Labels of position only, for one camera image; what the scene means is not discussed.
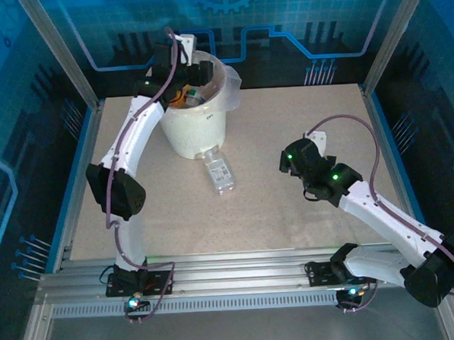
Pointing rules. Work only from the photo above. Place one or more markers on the aluminium front rail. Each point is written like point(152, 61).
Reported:
point(236, 272)

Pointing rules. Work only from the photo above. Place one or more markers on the orange juice bottle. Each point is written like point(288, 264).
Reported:
point(177, 100)

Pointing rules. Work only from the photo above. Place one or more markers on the aluminium side rail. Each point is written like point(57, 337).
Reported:
point(381, 131)
point(91, 131)

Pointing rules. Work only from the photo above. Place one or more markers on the grey metal base panel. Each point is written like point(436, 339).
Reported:
point(239, 329)

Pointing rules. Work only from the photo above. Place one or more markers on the aluminium frame post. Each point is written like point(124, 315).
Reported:
point(61, 57)
point(395, 35)

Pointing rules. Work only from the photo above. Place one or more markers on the clear plastic bin liner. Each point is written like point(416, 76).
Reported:
point(232, 89)

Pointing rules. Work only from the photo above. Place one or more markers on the black connector with lights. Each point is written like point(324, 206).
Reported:
point(134, 302)
point(351, 291)

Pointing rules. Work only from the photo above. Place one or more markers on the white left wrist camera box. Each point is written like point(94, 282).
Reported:
point(188, 42)

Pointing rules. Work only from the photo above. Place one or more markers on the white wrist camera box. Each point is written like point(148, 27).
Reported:
point(188, 42)
point(318, 140)

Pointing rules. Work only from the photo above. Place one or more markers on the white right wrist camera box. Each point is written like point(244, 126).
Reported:
point(318, 140)

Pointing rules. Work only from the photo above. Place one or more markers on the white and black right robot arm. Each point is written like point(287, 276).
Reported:
point(389, 215)

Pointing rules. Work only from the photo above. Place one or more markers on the white plastic bin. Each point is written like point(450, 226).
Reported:
point(194, 130)

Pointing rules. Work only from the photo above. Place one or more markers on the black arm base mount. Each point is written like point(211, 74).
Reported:
point(119, 286)
point(320, 273)

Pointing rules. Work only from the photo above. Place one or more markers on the clear square bottle white label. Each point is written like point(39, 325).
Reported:
point(219, 172)

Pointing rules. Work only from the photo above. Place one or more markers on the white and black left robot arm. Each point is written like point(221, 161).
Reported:
point(134, 137)

